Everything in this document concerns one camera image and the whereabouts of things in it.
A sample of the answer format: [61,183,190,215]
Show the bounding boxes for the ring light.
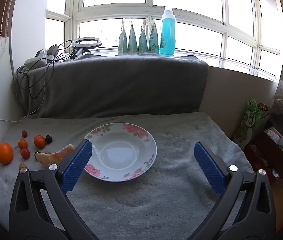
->
[69,37,102,60]

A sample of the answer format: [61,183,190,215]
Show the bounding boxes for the blue detergent bottle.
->
[160,7,176,56]

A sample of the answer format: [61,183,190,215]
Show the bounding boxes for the black cable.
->
[15,39,73,100]

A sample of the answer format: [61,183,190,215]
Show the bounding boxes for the brown longan fruit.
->
[18,163,27,170]

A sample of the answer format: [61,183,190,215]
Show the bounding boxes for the large orange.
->
[0,142,13,165]

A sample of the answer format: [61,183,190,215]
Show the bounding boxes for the peeled orange segment piece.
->
[34,144,75,167]

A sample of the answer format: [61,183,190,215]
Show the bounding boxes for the small mandarin orange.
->
[33,135,46,149]

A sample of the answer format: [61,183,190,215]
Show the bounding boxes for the floral white plate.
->
[84,122,157,183]

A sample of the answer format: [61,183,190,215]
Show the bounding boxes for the small red cherry tomato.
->
[21,130,28,138]

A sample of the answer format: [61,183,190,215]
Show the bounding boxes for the glass jar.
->
[258,102,269,119]

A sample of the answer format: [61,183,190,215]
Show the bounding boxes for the white cable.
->
[0,55,48,123]

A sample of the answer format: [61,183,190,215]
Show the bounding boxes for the green snack bag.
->
[234,99,260,149]

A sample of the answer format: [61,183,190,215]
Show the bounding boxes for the dark grape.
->
[45,135,52,144]

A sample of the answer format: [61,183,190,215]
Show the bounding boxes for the small orange with stem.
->
[18,138,28,150]

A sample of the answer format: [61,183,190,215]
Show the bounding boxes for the teal refill pouch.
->
[128,22,138,54]
[118,18,128,55]
[148,20,159,54]
[138,18,148,54]

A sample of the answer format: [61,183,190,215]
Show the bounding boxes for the white power adapter box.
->
[24,50,54,69]

